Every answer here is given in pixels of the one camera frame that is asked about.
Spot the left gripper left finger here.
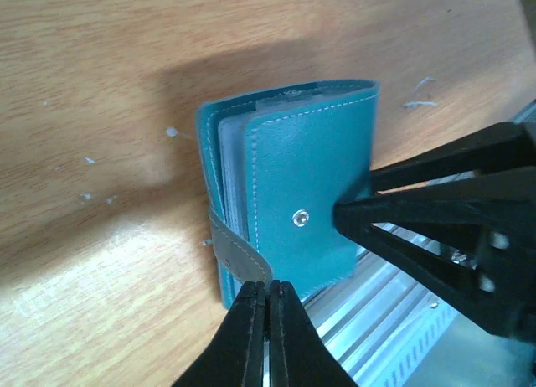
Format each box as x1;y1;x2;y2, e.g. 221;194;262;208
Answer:
173;281;266;386

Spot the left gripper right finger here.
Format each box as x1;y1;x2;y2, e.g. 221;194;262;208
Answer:
269;281;356;386

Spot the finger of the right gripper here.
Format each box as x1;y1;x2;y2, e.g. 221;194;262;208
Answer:
333;167;535;341
370;122;535;192

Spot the teal leather card holder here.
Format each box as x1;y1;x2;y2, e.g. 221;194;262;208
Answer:
196;79;380;307

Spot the aluminium front rail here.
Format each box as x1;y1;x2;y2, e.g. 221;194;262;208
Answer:
304;248;535;386

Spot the grey slotted cable duct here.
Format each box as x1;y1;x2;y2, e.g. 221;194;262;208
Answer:
367;302;458;387

